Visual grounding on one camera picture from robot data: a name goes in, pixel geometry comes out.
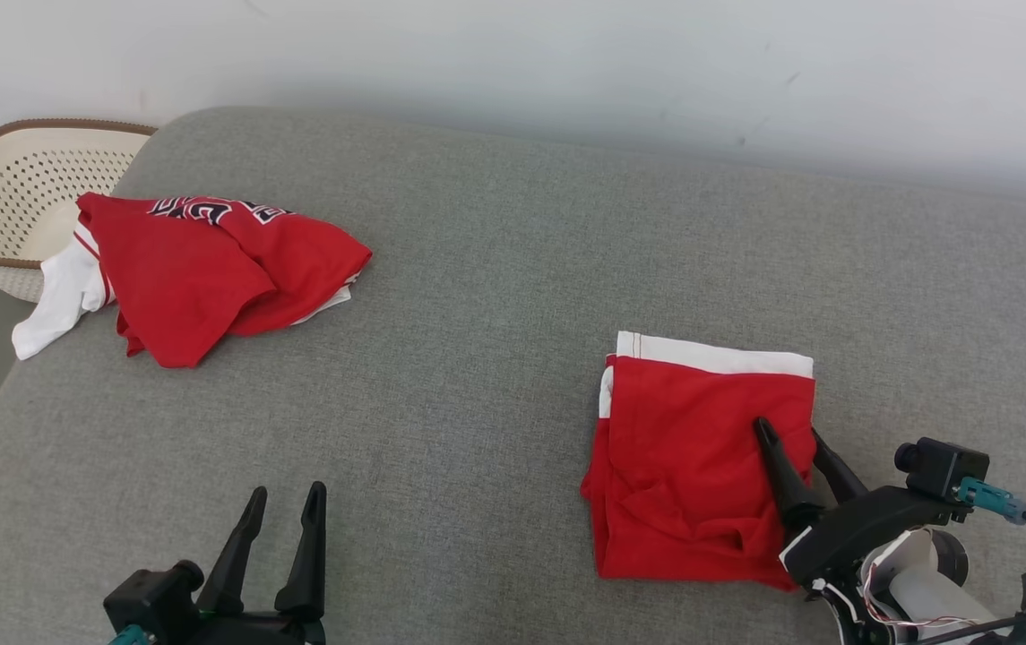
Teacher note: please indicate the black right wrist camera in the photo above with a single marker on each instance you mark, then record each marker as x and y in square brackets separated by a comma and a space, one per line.
[947, 466]

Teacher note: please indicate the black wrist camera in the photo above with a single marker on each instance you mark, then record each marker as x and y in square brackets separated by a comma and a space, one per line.
[150, 596]
[947, 466]

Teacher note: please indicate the red shorts with white trim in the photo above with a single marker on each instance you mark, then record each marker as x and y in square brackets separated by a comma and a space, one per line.
[683, 466]

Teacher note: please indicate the red jersey with white sleeves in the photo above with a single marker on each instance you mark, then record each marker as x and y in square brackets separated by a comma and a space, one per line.
[199, 269]

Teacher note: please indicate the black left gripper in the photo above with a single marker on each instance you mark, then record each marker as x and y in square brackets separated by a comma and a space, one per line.
[253, 632]

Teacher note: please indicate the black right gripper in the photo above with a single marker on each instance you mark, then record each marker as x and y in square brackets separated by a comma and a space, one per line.
[862, 528]

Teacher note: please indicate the grey fabric panel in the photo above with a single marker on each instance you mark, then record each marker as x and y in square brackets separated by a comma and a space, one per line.
[495, 358]

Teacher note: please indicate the cream perforated laundry basket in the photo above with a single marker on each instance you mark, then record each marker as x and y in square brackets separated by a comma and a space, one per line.
[20, 188]

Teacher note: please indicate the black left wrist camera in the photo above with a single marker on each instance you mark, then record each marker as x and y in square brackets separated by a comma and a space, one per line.
[150, 596]

